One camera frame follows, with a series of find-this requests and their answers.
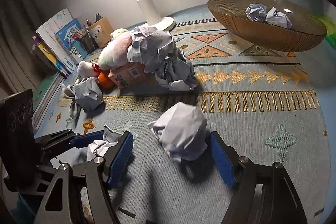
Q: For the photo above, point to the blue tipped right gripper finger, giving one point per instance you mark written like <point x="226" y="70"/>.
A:
<point x="81" y="141"/>

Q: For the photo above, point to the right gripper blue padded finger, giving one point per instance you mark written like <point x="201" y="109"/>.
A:
<point x="280" y="202"/>
<point x="62" y="200"/>

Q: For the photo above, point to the grid paper ball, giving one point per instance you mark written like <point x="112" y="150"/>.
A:
<point x="88" y="94"/>

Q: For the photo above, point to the orange tangerine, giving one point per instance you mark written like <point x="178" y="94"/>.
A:
<point x="104" y="81"/>

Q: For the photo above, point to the white cat plush toy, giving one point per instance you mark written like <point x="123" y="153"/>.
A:
<point x="86" y="69"/>

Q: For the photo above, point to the pink house shaped box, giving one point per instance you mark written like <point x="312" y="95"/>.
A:
<point x="129" y="74"/>

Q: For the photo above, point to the tricolor dango plush skewer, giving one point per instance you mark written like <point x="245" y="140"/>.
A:
<point x="114" y="55"/>

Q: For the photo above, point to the small tricolor plush balls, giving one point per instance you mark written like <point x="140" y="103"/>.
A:
<point x="117" y="33"/>

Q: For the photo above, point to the large paper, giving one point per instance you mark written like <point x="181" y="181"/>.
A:
<point x="157" y="51"/>

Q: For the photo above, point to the small paper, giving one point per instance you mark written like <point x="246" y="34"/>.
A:
<point x="256" y="12"/>

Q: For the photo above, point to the green flat book stack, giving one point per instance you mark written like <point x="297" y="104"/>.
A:
<point x="43" y="96"/>

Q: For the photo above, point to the yellow purple book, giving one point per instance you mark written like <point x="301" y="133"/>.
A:
<point x="49" y="54"/>

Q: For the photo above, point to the black mesh pen cup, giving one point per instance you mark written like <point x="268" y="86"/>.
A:
<point x="88" y="43"/>

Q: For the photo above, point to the patterned blue woven mat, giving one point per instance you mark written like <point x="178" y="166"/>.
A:
<point x="260" y="102"/>

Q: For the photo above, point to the blue cover workbook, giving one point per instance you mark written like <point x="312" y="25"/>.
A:
<point x="68" y="39"/>

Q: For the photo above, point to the wooden pen holder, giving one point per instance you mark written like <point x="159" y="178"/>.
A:
<point x="100" y="32"/>

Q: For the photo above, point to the white paper workbook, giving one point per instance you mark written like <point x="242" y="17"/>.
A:
<point x="47" y="32"/>

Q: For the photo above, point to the white desk lamp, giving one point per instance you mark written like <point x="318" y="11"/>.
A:
<point x="153" y="17"/>

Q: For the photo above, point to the green tissue pack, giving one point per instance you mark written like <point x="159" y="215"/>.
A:
<point x="331" y="29"/>

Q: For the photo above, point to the brown ribbed glass bowl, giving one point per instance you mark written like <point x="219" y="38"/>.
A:
<point x="306" y="32"/>

